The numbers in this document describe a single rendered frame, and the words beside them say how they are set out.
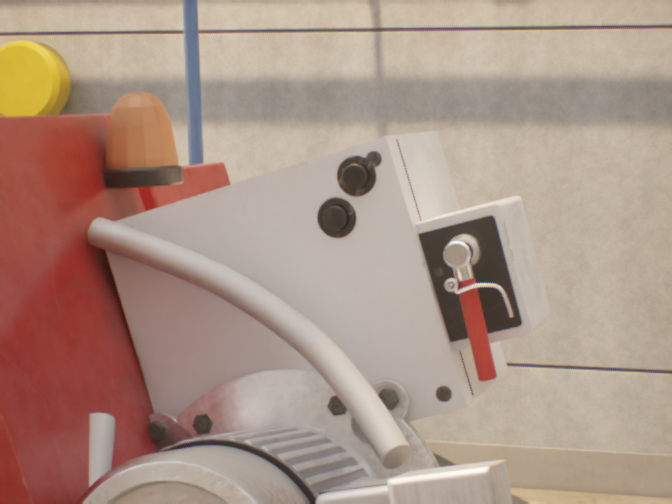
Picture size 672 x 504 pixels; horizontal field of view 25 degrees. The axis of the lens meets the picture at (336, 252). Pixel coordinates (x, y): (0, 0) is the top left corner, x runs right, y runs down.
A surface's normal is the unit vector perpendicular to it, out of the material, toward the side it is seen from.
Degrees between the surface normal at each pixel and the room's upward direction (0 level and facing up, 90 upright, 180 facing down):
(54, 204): 70
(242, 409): 81
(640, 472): 90
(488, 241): 90
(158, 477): 75
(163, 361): 90
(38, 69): 90
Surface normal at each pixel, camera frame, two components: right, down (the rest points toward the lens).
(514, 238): 0.92, -0.24
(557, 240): -0.26, 0.10
